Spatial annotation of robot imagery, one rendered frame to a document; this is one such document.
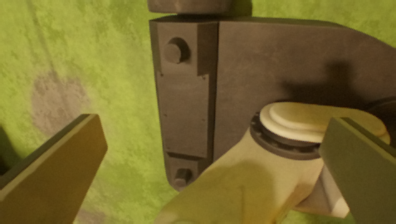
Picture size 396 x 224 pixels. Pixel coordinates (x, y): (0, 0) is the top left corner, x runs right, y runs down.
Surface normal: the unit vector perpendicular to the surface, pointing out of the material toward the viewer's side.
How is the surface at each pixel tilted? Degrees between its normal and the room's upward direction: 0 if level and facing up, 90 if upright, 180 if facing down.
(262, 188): 90
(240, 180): 90
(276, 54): 0
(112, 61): 0
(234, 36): 0
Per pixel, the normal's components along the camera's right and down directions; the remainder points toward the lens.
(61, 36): -0.22, 0.49
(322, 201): 0.00, -0.86
